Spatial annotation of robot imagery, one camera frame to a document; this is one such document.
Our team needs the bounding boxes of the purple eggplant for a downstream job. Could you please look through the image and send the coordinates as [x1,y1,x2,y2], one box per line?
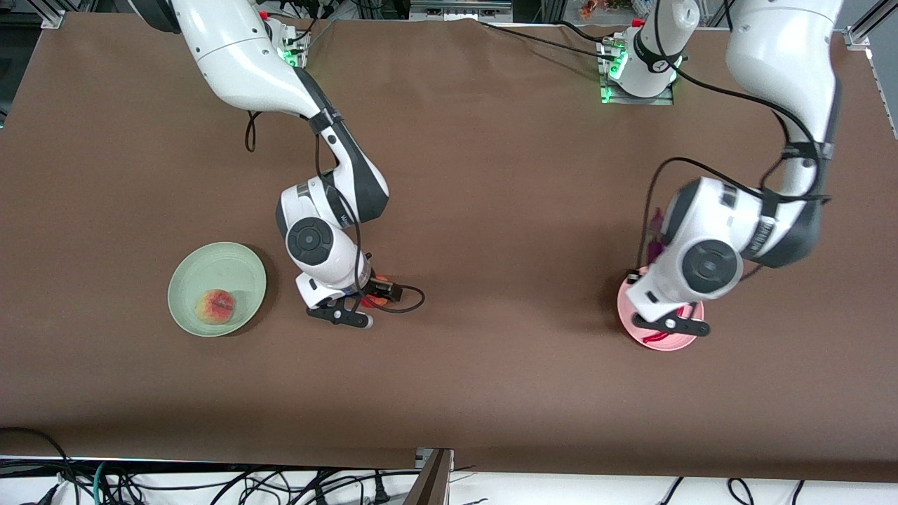
[647,207,669,267]

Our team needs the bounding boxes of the black looping floor cable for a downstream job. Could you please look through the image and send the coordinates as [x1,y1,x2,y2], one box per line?
[0,426,79,505]

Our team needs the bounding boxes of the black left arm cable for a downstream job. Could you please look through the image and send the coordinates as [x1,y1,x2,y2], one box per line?
[640,0,833,271]

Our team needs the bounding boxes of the black cable on cloth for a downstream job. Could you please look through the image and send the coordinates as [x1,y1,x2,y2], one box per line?
[479,20,612,60]

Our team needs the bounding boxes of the tangled black floor cables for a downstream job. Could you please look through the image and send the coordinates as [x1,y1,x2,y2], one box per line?
[105,464,422,505]

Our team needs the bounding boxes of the pink round plate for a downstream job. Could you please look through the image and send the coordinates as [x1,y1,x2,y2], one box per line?
[617,267,704,351]

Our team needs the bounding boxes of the brown table cloth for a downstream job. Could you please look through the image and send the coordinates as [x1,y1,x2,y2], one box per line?
[0,13,898,485]

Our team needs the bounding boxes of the grey metal device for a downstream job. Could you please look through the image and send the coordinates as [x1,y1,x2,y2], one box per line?
[409,0,514,22]

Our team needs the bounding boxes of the pale green round plate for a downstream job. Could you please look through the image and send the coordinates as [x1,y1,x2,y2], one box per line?
[167,242,268,338]

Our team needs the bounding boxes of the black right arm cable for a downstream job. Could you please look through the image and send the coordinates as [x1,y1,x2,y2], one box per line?
[244,109,427,314]

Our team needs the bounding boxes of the aluminium frame corner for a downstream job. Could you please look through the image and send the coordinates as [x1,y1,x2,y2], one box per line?
[13,0,65,29]
[845,0,898,141]

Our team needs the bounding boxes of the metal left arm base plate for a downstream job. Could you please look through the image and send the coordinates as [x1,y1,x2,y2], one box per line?
[598,36,676,107]

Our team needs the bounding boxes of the brown wooden post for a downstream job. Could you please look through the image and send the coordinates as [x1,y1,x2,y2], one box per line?
[406,449,454,505]

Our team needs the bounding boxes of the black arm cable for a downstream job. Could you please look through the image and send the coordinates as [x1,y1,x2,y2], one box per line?
[244,109,427,314]
[640,0,833,271]

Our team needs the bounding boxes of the yellow pink peach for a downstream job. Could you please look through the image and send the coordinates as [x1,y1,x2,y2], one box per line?
[194,289,237,325]

